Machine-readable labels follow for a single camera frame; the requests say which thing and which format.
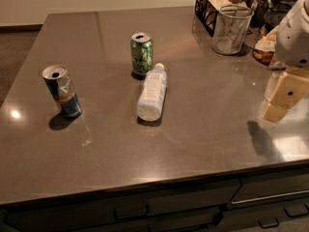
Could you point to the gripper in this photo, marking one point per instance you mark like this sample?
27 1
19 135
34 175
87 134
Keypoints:
294 43

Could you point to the blue silver redbull can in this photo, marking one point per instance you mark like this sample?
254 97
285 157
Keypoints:
59 84

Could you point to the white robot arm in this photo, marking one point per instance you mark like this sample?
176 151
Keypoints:
292 39

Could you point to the green soda can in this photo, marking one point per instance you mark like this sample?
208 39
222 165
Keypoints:
141 46

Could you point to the snack plate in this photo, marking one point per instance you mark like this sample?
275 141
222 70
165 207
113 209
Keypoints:
264 48

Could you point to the white plastic bottle lying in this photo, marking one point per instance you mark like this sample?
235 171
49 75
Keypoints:
150 103

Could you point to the cabinet drawer with handle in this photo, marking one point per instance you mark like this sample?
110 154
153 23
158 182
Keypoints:
269 188

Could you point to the wire mesh cup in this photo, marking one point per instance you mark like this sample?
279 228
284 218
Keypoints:
230 30

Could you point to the black wire basket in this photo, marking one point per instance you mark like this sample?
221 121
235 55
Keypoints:
207 11

